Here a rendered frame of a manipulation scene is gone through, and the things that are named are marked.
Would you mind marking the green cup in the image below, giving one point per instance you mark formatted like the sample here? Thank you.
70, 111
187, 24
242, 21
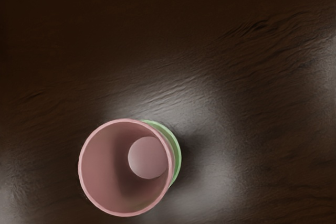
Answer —
176, 153

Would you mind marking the pink cup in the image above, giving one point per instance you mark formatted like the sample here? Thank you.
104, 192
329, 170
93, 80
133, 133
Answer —
105, 171

